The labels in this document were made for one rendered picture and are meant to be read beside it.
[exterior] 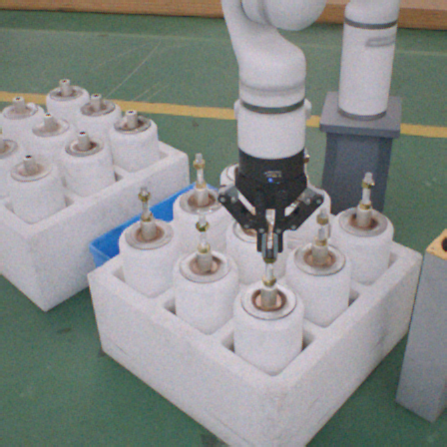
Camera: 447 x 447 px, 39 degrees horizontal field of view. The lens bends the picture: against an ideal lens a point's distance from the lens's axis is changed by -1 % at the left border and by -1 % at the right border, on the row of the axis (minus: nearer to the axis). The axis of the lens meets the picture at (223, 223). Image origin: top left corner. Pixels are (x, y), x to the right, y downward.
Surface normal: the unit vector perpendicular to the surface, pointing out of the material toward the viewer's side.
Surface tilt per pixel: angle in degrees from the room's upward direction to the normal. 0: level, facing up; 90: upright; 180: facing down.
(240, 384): 90
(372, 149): 90
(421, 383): 90
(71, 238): 90
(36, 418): 0
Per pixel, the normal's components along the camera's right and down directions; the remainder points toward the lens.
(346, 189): -0.23, 0.58
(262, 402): -0.66, 0.45
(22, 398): -0.03, -0.81
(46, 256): 0.71, 0.40
